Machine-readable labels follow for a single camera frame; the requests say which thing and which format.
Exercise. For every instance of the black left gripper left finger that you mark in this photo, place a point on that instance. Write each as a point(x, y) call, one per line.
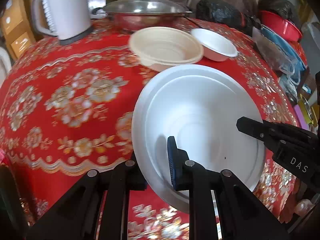
point(95, 207)

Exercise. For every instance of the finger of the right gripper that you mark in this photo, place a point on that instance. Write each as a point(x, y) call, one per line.
point(256, 129)

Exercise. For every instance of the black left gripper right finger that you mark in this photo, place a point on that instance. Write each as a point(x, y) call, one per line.
point(220, 204)

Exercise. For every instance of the white foam plate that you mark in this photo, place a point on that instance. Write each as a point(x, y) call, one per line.
point(198, 106)

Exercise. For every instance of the small white foam bowl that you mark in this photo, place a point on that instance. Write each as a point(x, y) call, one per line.
point(216, 47)

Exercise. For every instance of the cream plastic bowl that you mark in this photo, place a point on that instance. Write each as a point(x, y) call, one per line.
point(160, 48)

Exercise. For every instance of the red plastic basin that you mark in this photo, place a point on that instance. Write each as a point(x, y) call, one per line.
point(284, 28)

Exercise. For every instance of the red floral tablecloth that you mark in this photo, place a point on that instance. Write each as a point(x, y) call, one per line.
point(66, 109)

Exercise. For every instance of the black plastic bag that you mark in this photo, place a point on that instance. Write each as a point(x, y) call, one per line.
point(218, 11)
point(283, 8)

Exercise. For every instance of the steel pot with lid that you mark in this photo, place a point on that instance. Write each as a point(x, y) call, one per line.
point(133, 15)

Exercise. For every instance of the wooden door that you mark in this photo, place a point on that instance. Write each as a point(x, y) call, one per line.
point(17, 27)

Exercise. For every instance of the white electric kettle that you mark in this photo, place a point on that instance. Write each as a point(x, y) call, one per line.
point(71, 19)

